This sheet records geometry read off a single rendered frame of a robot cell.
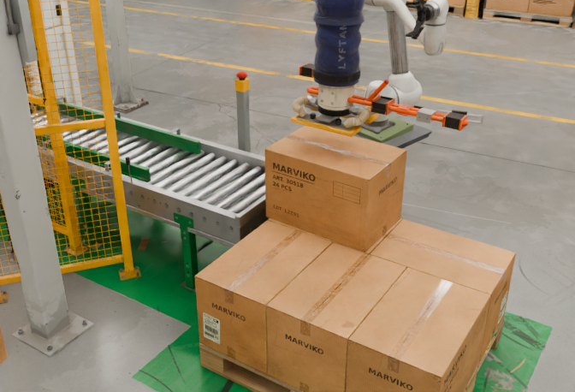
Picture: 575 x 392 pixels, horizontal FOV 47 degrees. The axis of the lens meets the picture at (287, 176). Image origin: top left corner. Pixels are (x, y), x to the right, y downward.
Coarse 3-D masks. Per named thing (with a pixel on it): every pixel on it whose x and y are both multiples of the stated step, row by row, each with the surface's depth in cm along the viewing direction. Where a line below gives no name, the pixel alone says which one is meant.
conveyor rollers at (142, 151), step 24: (72, 120) 478; (96, 144) 443; (120, 144) 437; (144, 144) 443; (168, 168) 403; (192, 168) 405; (216, 168) 412; (240, 168) 404; (192, 192) 380; (216, 192) 377; (240, 192) 376; (264, 192) 379
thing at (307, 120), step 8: (296, 120) 321; (304, 120) 320; (312, 120) 319; (336, 120) 313; (320, 128) 315; (328, 128) 313; (336, 128) 311; (344, 128) 310; (352, 128) 311; (360, 128) 313; (352, 136) 308
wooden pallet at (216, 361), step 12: (204, 348) 322; (492, 348) 339; (204, 360) 326; (216, 360) 320; (228, 360) 323; (216, 372) 324; (228, 372) 322; (240, 372) 322; (252, 372) 322; (240, 384) 317; (252, 384) 315; (264, 384) 315; (276, 384) 315; (468, 384) 298
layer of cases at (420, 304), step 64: (256, 256) 319; (320, 256) 319; (384, 256) 319; (448, 256) 319; (512, 256) 319; (256, 320) 293; (320, 320) 276; (384, 320) 276; (448, 320) 276; (320, 384) 286; (384, 384) 265; (448, 384) 262
